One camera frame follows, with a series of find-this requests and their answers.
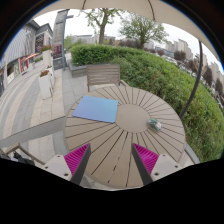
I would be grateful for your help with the round full-crowned tree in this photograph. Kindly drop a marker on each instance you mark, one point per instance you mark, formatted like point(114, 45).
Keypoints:
point(143, 28)

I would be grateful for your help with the beige patio umbrella canopy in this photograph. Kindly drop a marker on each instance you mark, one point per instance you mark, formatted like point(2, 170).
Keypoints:
point(116, 4)

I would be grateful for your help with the slim sparse-leaved tree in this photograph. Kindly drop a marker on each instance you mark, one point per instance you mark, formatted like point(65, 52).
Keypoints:
point(101, 26)

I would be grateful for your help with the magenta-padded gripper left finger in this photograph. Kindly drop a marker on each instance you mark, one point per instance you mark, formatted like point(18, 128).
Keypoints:
point(59, 165)

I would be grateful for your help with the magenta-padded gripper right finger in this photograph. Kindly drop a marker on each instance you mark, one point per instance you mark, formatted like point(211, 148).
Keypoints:
point(165, 165)

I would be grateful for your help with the distant high-rise buildings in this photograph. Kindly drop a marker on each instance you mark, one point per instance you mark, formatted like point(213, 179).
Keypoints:
point(181, 45)

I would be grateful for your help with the white planter with red flowers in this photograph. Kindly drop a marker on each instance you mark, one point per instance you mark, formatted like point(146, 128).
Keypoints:
point(47, 58)
point(45, 86)

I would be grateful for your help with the transparent green computer mouse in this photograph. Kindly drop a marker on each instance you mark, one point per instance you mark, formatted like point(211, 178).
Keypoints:
point(154, 124)

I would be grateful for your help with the grey street pole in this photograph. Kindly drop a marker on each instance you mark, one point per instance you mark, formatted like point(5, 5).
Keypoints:
point(63, 50)

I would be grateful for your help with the grey storefront building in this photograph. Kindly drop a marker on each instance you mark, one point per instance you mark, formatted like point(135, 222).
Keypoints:
point(20, 50)

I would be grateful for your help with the brown slatted outdoor chair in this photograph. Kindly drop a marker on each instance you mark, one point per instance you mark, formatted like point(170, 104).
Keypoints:
point(103, 73)

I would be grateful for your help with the blue square mouse pad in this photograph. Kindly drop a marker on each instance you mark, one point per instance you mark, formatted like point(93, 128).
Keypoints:
point(96, 109)

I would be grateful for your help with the grey stone hedge border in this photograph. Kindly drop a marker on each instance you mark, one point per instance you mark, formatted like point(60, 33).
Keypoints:
point(77, 70)

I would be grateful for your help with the dark curved umbrella pole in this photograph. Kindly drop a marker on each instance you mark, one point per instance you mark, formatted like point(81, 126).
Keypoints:
point(196, 83)

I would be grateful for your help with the tall grey sign pillar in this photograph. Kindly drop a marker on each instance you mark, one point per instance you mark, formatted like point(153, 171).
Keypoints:
point(57, 36)

